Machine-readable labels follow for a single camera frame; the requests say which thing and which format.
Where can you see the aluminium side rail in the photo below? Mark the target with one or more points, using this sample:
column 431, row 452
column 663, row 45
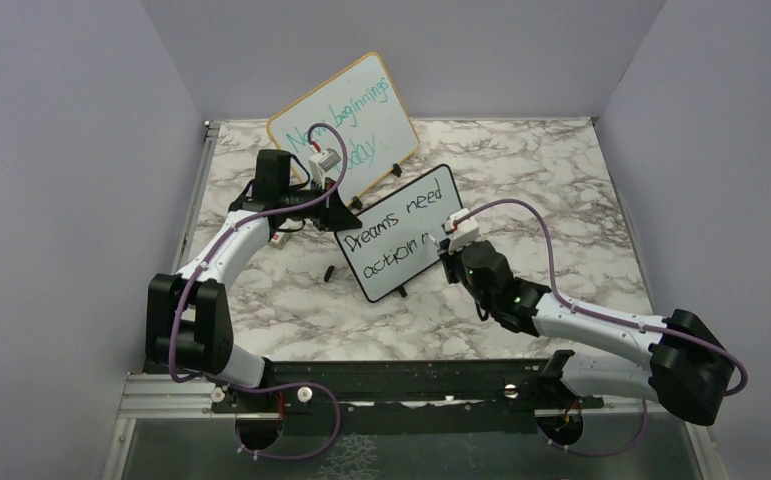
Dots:
column 196, row 192

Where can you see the black marker cap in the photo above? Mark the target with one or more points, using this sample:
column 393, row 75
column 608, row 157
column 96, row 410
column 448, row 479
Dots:
column 328, row 274

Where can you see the yellow framed whiteboard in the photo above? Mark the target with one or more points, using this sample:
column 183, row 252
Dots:
column 363, row 105

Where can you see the black framed whiteboard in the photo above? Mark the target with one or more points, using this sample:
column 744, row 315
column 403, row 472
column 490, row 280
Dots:
column 391, row 248

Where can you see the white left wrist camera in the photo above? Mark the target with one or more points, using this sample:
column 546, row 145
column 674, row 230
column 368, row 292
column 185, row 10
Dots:
column 320, row 163

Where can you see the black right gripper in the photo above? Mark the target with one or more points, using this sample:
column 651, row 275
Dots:
column 449, row 261

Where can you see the black aluminium front base frame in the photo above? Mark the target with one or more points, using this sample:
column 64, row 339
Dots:
column 322, row 398

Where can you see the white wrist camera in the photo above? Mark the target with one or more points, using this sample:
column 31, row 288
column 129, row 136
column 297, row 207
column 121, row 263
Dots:
column 460, row 230
column 320, row 163

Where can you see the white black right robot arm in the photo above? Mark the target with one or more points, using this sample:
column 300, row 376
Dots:
column 675, row 361

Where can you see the black yellow-board stand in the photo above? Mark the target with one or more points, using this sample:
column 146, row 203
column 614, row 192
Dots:
column 395, row 171

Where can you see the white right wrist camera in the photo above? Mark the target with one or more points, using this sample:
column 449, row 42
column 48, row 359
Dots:
column 460, row 230

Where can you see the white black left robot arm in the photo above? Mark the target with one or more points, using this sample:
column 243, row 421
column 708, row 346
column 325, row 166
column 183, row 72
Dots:
column 188, row 322

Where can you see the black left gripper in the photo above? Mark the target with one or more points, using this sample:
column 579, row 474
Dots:
column 335, row 215

